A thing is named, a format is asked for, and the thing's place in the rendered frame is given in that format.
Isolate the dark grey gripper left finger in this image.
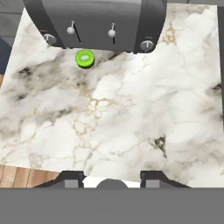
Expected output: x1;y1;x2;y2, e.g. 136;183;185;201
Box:
34;171;86;189

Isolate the green kiwi slice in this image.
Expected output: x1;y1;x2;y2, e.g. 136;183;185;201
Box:
74;49;95;69

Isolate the dark grey toaster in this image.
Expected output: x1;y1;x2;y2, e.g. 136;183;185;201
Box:
23;0;168;54

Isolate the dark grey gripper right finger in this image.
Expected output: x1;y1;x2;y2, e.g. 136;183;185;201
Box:
140;170;191;189

